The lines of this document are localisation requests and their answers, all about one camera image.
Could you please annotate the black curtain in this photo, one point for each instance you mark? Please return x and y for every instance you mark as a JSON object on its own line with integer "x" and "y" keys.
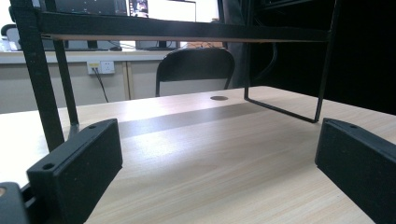
{"x": 361, "y": 62}

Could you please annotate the bright computer monitor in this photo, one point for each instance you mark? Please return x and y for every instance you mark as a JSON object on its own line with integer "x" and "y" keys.
{"x": 174, "y": 9}

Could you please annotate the white background desk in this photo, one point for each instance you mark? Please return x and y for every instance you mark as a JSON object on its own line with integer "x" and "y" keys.
{"x": 93, "y": 56}

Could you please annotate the black folding chair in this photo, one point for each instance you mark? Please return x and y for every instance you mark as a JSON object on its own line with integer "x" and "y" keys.
{"x": 194, "y": 63}

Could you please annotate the white wall socket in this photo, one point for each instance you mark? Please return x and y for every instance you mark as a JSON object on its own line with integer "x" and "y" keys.
{"x": 101, "y": 67}

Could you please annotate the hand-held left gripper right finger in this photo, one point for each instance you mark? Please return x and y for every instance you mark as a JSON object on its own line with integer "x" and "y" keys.
{"x": 361, "y": 161}

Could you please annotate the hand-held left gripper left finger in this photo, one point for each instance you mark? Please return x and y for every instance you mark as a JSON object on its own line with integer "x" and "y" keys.
{"x": 81, "y": 168}

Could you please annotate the dark round table grommet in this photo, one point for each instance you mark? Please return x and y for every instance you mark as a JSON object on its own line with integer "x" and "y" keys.
{"x": 219, "y": 98}

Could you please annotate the black two-tier shelf rack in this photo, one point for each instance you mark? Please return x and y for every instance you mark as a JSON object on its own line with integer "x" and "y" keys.
{"x": 155, "y": 29}

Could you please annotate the dark computer monitor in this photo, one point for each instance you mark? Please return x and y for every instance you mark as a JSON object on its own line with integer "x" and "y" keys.
{"x": 87, "y": 6}

